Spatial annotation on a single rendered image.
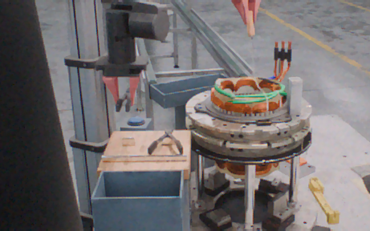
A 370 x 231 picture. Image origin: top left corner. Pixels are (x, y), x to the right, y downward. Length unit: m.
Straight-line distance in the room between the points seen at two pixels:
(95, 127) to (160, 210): 0.60
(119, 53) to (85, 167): 0.64
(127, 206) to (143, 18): 0.35
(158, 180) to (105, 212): 0.14
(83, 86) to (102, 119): 0.12
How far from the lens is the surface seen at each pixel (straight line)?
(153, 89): 1.52
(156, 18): 0.94
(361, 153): 1.79
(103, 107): 1.49
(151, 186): 1.04
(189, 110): 1.24
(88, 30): 1.42
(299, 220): 1.35
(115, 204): 0.95
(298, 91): 1.20
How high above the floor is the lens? 1.55
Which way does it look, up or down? 21 degrees down
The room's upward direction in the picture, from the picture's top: straight up
